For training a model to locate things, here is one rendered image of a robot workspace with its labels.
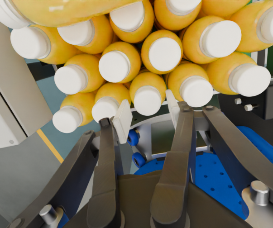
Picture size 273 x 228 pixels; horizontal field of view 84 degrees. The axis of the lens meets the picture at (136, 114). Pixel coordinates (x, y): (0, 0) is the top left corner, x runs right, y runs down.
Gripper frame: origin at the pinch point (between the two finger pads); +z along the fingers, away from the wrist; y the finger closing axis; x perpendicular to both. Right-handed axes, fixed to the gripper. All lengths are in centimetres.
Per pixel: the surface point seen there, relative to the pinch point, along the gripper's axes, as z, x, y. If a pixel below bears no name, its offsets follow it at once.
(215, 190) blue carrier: 2.8, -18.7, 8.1
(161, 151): 5.8, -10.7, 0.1
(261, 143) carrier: 71, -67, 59
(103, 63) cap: 2.5, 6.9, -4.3
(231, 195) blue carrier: 1.6, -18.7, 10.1
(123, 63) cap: 2.5, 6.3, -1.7
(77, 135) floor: 111, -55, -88
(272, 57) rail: 13.9, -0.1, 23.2
